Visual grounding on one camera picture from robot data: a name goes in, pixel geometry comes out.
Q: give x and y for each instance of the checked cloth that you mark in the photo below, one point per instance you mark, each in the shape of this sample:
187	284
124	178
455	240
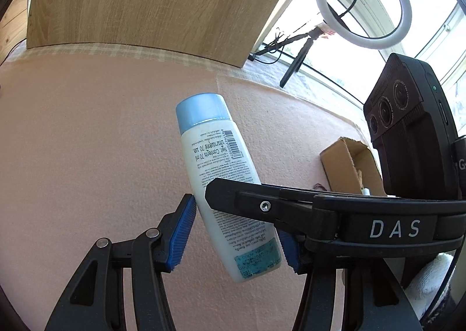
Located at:
327	98

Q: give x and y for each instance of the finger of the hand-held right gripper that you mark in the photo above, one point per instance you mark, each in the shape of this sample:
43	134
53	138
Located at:
240	200

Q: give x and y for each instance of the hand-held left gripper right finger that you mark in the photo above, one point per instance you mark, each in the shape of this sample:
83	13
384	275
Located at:
291	251

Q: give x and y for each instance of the person's right hand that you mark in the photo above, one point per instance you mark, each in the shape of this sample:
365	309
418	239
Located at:
429	280

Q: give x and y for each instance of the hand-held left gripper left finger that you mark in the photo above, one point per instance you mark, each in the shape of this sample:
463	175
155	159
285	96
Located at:
180	232

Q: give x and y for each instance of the large wooden board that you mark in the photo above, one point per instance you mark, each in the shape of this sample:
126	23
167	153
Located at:
164	0

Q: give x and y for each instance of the cardboard box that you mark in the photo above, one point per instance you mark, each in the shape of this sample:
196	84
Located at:
338	167

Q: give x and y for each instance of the black tripod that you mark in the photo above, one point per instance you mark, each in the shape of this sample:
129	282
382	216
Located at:
295	65

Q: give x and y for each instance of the dark rubber band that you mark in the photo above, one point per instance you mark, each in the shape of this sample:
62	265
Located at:
320	185

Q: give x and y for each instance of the pine plank panel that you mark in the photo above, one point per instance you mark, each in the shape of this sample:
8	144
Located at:
14	21

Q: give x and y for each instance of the white bottle with blue cap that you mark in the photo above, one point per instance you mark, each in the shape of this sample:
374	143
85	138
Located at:
214	149

